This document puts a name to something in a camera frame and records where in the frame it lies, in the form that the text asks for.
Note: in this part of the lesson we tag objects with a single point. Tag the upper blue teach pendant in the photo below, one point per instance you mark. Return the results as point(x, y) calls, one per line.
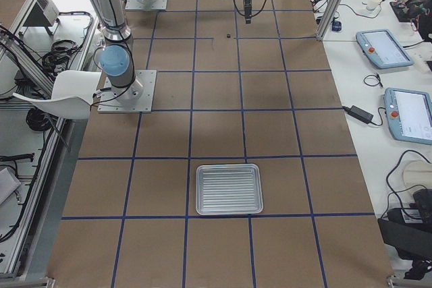
point(382, 49)

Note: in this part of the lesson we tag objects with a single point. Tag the white chair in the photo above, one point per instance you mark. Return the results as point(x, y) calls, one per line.
point(71, 96)

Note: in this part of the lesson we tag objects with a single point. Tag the silver metal tray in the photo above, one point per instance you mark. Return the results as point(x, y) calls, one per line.
point(228, 189)

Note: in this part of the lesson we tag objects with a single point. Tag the grey electronics box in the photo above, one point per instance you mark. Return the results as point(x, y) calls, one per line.
point(44, 13)

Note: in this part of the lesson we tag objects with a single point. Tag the black power brick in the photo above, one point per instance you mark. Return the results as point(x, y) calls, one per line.
point(358, 114)

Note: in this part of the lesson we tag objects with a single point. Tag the blue teach pendant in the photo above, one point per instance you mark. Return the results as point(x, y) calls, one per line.
point(408, 115)
point(382, 49)

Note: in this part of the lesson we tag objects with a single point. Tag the lower blue teach pendant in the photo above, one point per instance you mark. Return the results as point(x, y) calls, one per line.
point(408, 115)

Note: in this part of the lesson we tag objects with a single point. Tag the dark blue patterned box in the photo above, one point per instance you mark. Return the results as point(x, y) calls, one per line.
point(336, 26)

